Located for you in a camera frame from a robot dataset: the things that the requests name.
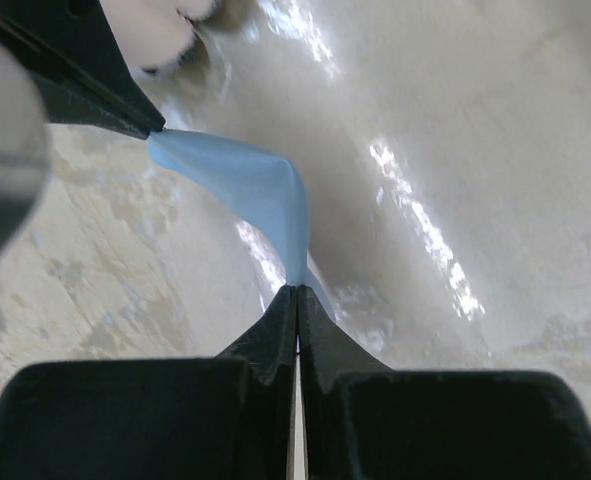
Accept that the light blue cleaning cloth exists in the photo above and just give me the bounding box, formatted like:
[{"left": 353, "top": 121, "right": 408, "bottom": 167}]
[{"left": 147, "top": 129, "right": 335, "bottom": 319}]

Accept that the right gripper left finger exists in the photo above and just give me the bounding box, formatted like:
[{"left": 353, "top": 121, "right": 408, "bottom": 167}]
[{"left": 0, "top": 286, "right": 297, "bottom": 479}]

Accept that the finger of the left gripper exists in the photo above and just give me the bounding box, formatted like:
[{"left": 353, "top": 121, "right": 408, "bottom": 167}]
[
  {"left": 0, "top": 0, "right": 166, "bottom": 132},
  {"left": 28, "top": 64, "right": 156, "bottom": 140}
]

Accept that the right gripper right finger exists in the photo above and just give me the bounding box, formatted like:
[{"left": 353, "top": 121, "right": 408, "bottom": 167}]
[{"left": 297, "top": 287, "right": 591, "bottom": 479}]

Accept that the patterned sunglasses case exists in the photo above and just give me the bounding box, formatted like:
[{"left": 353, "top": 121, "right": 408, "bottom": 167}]
[{"left": 101, "top": 0, "right": 222, "bottom": 78}]

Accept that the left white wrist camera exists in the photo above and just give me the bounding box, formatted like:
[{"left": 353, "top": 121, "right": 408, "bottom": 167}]
[{"left": 0, "top": 44, "right": 50, "bottom": 252}]

